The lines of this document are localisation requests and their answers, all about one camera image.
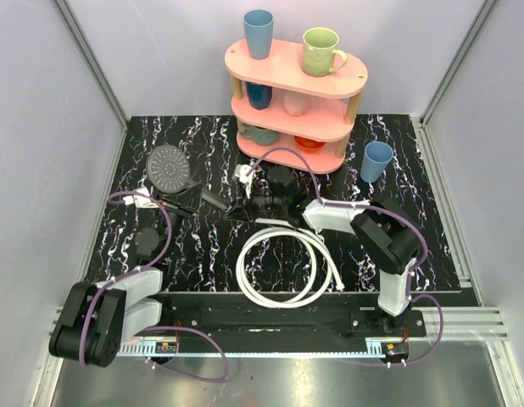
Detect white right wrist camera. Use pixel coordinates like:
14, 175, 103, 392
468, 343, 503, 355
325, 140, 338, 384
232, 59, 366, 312
232, 164, 254, 199

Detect teal ceramic mug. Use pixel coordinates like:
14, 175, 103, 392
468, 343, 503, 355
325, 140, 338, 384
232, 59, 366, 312
239, 124, 280, 146

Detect orange bowl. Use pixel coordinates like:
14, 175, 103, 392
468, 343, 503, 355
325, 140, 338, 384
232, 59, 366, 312
294, 136, 326, 153

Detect pink faceted cup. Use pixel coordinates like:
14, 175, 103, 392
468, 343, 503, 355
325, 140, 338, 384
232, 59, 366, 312
282, 90, 308, 117

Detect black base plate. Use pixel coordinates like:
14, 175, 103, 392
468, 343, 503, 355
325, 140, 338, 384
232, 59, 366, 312
155, 293, 426, 356

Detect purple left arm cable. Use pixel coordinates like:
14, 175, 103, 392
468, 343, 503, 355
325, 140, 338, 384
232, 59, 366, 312
77, 190, 231, 382

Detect pink three-tier shelf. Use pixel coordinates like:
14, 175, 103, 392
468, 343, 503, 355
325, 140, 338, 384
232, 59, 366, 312
225, 40, 368, 174

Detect white shower hose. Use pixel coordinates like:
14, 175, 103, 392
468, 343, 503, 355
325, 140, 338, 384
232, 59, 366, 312
235, 217, 346, 309

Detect blue cup on shelf top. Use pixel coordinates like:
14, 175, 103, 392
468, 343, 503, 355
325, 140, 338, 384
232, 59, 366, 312
243, 9, 274, 60

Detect blue cup on table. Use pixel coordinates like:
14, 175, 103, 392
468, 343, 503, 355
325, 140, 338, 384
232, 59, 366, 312
360, 141, 393, 183

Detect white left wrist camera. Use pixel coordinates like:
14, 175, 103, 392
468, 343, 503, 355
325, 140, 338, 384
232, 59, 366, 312
122, 187, 159, 209

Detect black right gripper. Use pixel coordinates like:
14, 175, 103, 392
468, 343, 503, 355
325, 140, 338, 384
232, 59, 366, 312
224, 180, 287, 222

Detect green mug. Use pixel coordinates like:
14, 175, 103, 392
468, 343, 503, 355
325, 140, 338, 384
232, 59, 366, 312
301, 27, 348, 77

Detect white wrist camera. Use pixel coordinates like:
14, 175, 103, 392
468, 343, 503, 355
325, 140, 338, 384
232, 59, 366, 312
232, 164, 254, 199
122, 187, 159, 209

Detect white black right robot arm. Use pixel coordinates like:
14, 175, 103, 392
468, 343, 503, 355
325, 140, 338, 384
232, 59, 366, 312
229, 164, 427, 337

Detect grey shower head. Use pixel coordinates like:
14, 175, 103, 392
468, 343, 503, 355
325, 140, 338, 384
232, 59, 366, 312
146, 144, 230, 211

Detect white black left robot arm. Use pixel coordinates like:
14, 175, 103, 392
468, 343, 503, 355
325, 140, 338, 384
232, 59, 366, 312
48, 187, 187, 367

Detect dark blue cup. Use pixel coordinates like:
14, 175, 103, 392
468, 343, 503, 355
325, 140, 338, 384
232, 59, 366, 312
245, 82, 273, 110

